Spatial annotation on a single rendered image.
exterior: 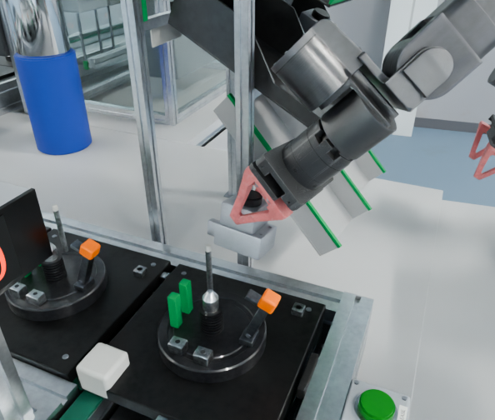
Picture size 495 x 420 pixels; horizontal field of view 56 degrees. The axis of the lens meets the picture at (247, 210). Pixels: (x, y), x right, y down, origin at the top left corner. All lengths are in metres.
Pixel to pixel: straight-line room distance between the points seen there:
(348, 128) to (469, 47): 0.12
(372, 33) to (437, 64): 3.46
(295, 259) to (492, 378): 0.39
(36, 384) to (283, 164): 0.40
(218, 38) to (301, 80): 0.26
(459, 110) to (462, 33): 3.61
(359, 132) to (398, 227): 0.64
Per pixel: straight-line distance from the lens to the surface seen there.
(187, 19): 0.72
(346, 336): 0.68
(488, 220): 1.19
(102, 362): 0.61
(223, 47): 0.69
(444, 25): 0.47
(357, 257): 0.97
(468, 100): 4.06
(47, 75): 1.38
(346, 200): 0.83
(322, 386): 0.61
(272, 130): 0.80
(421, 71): 0.45
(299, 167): 0.49
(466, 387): 0.79
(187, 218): 1.07
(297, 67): 0.45
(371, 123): 0.45
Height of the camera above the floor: 1.44
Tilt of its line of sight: 32 degrees down
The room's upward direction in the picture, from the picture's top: straight up
